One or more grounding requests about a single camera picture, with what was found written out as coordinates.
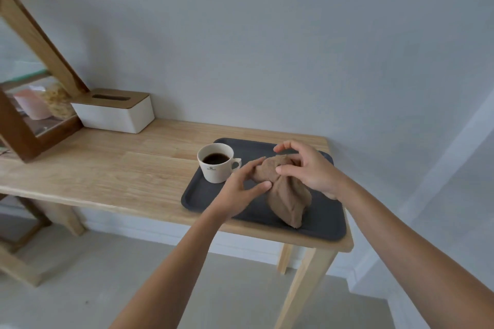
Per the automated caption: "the black coffee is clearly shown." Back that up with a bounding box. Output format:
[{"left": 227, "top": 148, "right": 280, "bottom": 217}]
[{"left": 203, "top": 153, "right": 231, "bottom": 166}]

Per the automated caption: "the dark grey tray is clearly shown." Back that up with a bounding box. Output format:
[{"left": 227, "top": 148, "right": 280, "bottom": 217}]
[{"left": 181, "top": 138, "right": 347, "bottom": 242}]

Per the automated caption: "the brown cloth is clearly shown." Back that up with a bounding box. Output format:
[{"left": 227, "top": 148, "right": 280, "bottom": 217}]
[{"left": 252, "top": 154, "right": 312, "bottom": 229}]

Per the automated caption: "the person's right hand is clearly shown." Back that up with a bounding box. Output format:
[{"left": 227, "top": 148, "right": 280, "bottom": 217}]
[{"left": 273, "top": 140, "right": 349, "bottom": 200}]

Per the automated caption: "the pink container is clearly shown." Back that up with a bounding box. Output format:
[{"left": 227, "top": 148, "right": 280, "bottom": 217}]
[{"left": 13, "top": 88, "right": 51, "bottom": 121}]

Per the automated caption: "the person's right forearm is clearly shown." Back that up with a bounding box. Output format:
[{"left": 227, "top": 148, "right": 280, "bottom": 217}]
[{"left": 335, "top": 176, "right": 494, "bottom": 329}]

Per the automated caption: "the white coffee cup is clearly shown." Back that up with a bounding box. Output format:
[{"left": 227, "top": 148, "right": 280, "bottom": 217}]
[{"left": 197, "top": 143, "right": 242, "bottom": 184}]

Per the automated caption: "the person's left forearm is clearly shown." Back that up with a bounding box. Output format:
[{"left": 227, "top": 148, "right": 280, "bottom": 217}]
[{"left": 110, "top": 207, "right": 232, "bottom": 329}]

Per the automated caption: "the white tissue box wooden lid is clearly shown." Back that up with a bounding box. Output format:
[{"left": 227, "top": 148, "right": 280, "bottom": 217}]
[{"left": 70, "top": 88, "right": 156, "bottom": 134}]

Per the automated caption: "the person's left hand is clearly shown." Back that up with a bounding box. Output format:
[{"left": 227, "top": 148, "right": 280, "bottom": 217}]
[{"left": 208, "top": 157, "right": 273, "bottom": 222}]

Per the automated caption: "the clear bag of snacks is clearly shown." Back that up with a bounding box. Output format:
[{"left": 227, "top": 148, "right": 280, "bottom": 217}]
[{"left": 39, "top": 82, "right": 76, "bottom": 121}]

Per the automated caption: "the light wooden table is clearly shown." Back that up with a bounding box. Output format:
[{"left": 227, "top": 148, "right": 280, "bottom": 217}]
[{"left": 0, "top": 118, "right": 355, "bottom": 329}]

